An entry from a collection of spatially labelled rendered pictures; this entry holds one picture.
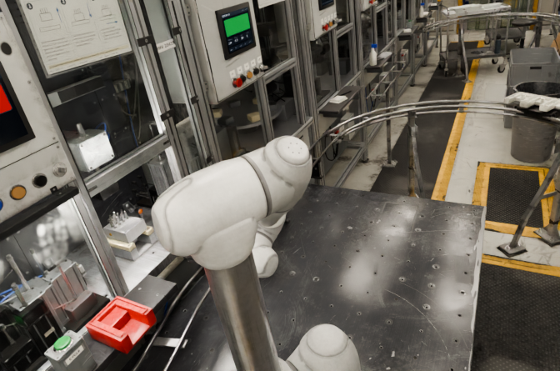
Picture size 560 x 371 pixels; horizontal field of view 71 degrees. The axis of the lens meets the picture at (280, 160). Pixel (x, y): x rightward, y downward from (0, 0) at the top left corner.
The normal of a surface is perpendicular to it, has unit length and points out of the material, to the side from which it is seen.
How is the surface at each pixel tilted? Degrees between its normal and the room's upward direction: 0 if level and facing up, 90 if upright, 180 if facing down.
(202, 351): 0
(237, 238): 94
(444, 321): 0
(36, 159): 90
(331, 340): 6
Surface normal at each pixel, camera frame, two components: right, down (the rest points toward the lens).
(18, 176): 0.88, 0.09
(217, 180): 0.06, -0.66
